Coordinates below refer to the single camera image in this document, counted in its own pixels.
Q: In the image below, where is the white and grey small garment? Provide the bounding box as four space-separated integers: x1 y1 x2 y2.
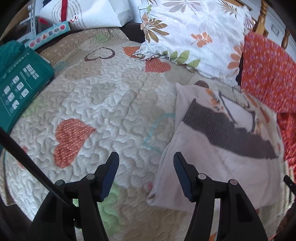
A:
147 83 285 212

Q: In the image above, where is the leaf print pillow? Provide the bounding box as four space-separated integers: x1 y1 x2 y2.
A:
133 0 256 87

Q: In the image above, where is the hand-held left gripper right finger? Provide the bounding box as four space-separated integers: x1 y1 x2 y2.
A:
173 152 270 241

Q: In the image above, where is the black cable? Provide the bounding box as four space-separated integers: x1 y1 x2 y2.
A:
0 127 75 208

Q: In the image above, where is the green cardboard box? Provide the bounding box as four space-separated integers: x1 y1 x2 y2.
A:
0 47 55 132

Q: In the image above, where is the white paper bag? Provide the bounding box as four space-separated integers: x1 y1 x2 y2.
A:
37 0 135 30

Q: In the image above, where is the heart patterned quilt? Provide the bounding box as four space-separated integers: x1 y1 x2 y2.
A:
4 28 292 241

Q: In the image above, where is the light blue game box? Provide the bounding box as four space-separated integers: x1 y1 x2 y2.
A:
24 20 71 50

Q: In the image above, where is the orange floral cloth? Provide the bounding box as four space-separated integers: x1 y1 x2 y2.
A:
240 31 296 183

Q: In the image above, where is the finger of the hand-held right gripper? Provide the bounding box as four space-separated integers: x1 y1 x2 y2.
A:
283 175 296 191

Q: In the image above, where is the wooden bed post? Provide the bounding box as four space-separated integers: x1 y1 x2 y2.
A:
252 0 270 36

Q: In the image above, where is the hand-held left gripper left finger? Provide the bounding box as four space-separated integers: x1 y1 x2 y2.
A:
30 152 120 241

